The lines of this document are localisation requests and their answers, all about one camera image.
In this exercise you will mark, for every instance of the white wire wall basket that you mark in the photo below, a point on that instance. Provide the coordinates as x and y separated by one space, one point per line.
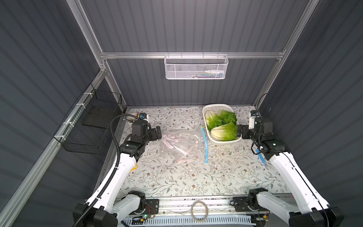
198 67

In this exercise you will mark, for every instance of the clear zip-top bag white seal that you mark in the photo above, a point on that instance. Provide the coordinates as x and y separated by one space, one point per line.
180 144

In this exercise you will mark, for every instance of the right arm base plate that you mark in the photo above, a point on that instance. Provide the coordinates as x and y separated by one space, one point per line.
240 204

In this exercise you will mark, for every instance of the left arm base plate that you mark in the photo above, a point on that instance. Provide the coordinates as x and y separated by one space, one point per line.
151 208

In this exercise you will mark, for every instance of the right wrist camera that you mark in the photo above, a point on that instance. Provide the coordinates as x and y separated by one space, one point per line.
252 118

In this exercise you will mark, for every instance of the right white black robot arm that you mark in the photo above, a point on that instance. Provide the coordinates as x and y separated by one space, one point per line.
311 209

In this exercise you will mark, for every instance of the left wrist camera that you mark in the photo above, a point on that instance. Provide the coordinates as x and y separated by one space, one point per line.
143 116

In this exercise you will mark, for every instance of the chinese cabbage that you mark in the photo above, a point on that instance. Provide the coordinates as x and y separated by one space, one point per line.
228 117
226 132
213 120

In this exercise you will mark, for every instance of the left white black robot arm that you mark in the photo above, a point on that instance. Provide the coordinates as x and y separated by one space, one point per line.
101 209

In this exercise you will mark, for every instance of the black wire side basket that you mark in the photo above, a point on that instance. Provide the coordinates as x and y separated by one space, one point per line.
87 130

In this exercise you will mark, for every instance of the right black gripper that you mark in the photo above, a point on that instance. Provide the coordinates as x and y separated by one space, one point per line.
245 131

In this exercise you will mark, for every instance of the clear zip-top bag blue seal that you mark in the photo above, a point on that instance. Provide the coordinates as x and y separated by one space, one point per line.
187 144

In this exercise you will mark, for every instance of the blue pen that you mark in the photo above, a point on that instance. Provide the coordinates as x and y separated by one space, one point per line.
260 157

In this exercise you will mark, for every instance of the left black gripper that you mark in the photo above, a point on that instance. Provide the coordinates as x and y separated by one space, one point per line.
154 133

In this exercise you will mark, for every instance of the white pen holder cup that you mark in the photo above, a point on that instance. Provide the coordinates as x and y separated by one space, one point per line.
132 117

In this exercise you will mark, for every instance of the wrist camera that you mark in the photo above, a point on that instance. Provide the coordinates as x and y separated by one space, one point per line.
143 116
252 118

